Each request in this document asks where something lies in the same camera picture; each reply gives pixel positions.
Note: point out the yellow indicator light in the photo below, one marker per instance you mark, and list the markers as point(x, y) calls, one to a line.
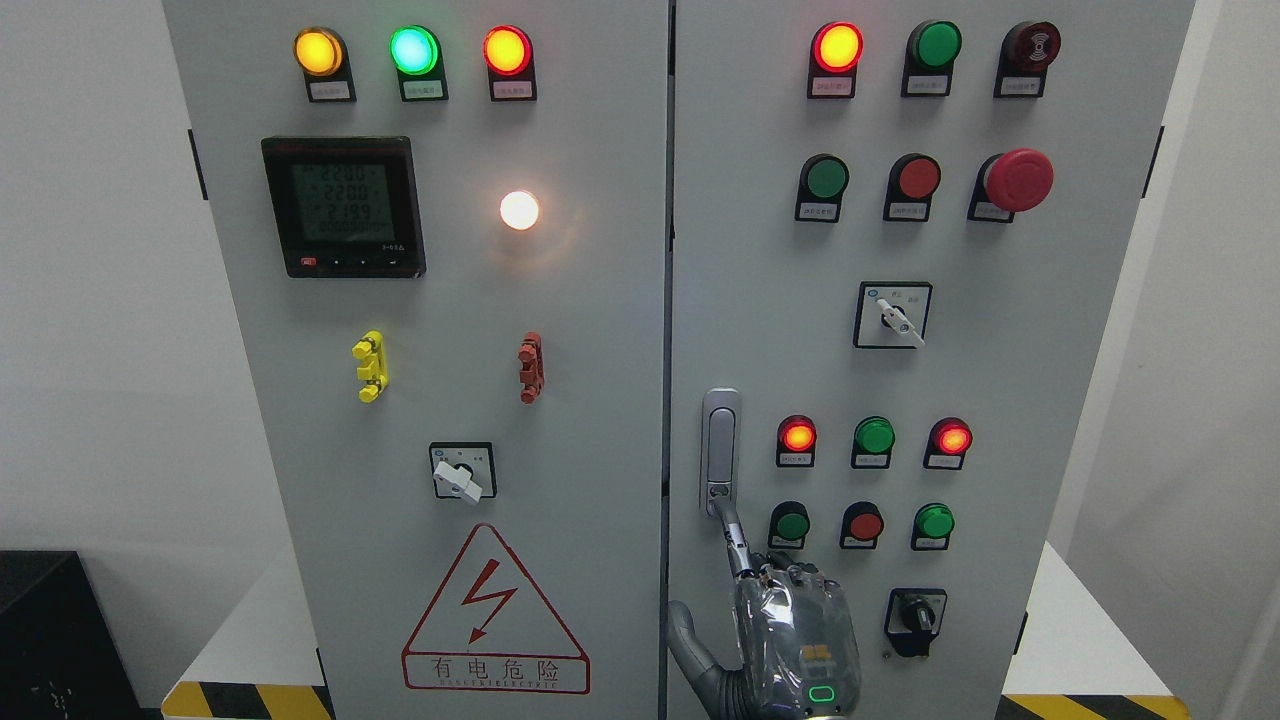
point(319, 51)

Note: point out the black knob selector switch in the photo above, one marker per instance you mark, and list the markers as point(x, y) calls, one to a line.
point(913, 619)

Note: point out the dark red buzzer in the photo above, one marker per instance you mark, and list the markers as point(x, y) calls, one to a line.
point(1031, 47)

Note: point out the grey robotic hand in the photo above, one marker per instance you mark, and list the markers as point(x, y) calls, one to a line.
point(800, 658)

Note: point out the black box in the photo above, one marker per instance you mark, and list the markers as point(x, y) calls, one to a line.
point(58, 660)

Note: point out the red lit light lower right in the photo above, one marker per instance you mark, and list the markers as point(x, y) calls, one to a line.
point(951, 436)

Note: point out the yellow terminal connector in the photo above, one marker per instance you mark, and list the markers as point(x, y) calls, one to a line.
point(371, 367)

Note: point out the red electric warning sticker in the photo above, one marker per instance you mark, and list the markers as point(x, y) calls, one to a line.
point(489, 627)

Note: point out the red lit light lower left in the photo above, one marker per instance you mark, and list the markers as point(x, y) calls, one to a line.
point(798, 435)

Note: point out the green button bottom right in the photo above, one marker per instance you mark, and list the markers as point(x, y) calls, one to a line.
point(933, 525)

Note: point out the green light lower middle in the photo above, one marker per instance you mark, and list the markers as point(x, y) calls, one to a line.
point(874, 436)

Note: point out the white indicator light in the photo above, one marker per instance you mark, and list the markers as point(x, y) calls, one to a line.
point(520, 210)

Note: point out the red button bottom middle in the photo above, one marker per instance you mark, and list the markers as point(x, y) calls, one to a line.
point(862, 526)

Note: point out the red emergency stop button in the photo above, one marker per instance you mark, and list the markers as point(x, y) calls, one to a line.
point(1018, 180)

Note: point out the red terminal connector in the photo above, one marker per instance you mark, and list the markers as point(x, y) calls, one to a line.
point(531, 375)

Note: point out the grey left cabinet door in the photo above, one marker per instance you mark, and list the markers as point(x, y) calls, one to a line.
point(579, 470)

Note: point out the green light top right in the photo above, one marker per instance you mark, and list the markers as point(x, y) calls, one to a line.
point(935, 44)

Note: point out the grey right cabinet door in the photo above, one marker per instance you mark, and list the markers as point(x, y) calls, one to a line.
point(766, 286)

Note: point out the red lit indicator light left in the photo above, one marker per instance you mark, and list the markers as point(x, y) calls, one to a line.
point(507, 50)

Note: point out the silver door handle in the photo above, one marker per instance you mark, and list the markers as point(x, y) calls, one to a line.
point(720, 411)

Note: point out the black digital power meter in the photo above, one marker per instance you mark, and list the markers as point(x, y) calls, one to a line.
point(345, 207)

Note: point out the upper right selector switch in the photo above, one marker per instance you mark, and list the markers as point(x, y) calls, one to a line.
point(892, 314)

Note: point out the green lit indicator light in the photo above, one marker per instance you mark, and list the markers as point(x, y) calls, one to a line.
point(415, 50)

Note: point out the red lit light top right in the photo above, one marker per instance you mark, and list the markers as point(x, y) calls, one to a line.
point(837, 47)

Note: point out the left rotary selector switch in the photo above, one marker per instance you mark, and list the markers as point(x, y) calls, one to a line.
point(463, 470)

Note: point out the red push button upper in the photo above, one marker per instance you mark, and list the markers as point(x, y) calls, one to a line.
point(915, 177)

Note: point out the green button bottom left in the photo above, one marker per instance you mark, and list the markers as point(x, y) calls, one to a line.
point(789, 525)

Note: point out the grey cabinet door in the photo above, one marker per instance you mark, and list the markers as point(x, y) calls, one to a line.
point(766, 286)
point(579, 470)

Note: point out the green push button upper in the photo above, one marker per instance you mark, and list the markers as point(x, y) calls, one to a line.
point(824, 177)

